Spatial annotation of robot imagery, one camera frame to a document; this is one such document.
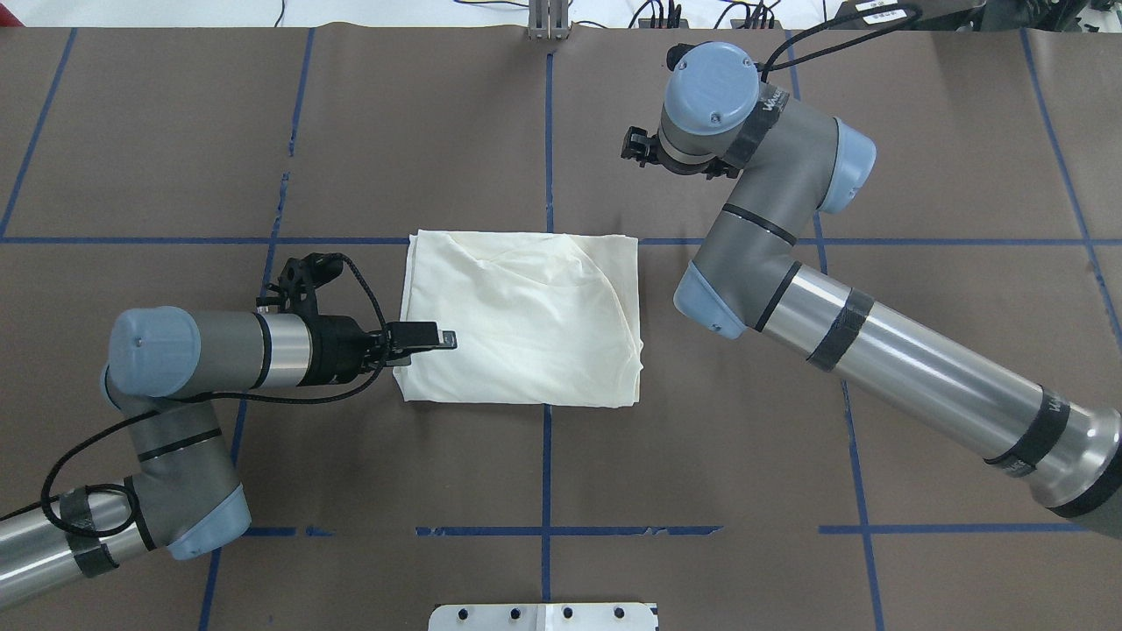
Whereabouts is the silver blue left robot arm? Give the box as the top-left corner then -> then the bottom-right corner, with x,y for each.
1,307 -> 457,609

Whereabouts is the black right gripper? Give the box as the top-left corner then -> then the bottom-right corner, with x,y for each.
620,125 -> 742,180

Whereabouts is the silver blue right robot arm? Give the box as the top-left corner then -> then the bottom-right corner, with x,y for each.
656,33 -> 1119,538

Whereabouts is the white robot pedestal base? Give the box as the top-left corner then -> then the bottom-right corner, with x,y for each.
427,602 -> 660,630

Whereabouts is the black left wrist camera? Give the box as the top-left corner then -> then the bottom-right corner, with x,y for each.
256,252 -> 344,318

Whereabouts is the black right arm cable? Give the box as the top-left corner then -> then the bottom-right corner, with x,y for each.
758,4 -> 926,75

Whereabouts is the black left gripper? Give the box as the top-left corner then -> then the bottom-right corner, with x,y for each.
306,316 -> 458,386

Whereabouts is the grey aluminium frame post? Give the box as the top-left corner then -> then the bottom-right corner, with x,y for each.
526,0 -> 572,42

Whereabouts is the cream long-sleeve cat shirt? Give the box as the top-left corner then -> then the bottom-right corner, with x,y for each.
394,230 -> 643,408

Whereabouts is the black device with label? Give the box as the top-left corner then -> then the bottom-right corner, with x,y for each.
831,1 -> 986,33

